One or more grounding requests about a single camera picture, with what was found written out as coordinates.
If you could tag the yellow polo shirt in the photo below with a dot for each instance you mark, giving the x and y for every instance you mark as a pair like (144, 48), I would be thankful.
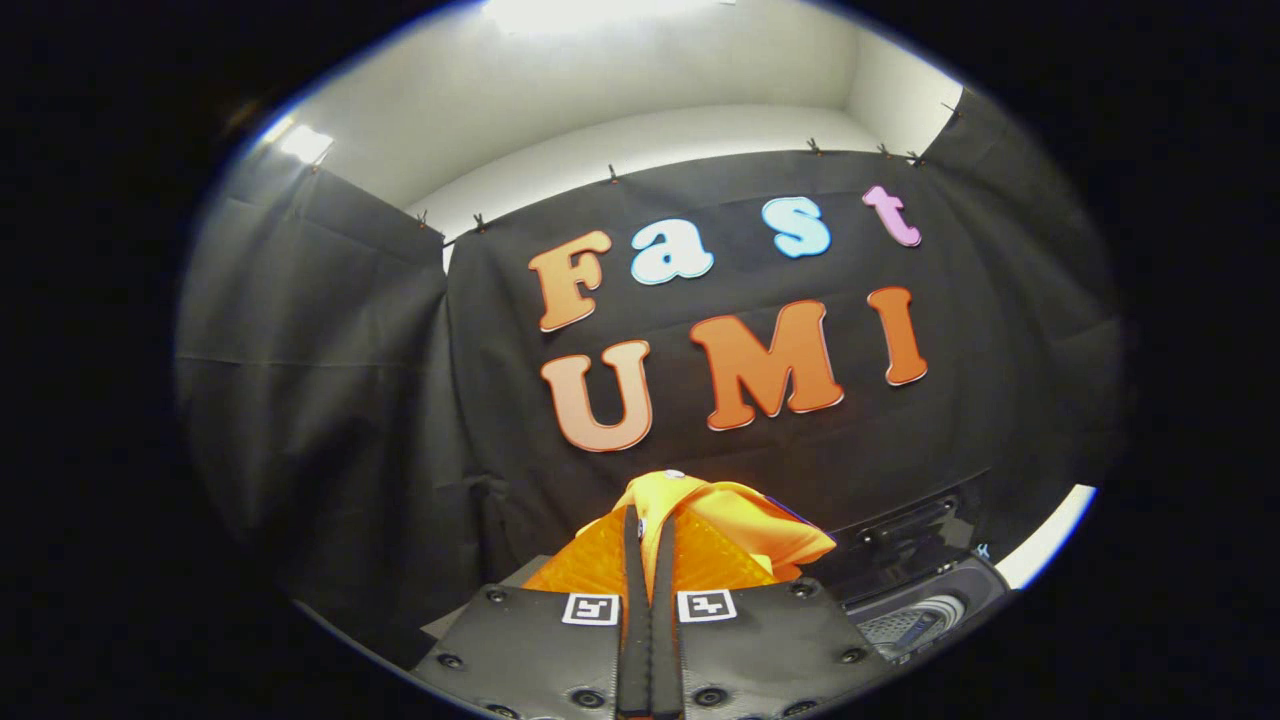
(740, 520)

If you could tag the dark washing machine lid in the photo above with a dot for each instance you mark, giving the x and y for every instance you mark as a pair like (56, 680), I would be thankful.
(900, 525)

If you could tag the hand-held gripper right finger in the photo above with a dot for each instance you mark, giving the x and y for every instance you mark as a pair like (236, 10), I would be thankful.
(665, 650)

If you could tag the black backdrop cloth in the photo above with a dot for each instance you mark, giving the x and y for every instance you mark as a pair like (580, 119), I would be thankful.
(350, 400)

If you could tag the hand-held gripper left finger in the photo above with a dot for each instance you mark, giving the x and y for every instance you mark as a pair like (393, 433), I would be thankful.
(633, 650)

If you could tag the white side table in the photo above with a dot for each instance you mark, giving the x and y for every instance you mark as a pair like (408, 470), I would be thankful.
(1050, 540)

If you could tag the small strip light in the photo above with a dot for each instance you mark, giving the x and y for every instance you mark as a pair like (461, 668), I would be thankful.
(305, 143)

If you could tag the grey washing machine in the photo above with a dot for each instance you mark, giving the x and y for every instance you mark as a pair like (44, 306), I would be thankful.
(960, 590)

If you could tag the row of small cloth clips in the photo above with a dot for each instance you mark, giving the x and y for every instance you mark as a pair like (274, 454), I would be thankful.
(613, 174)

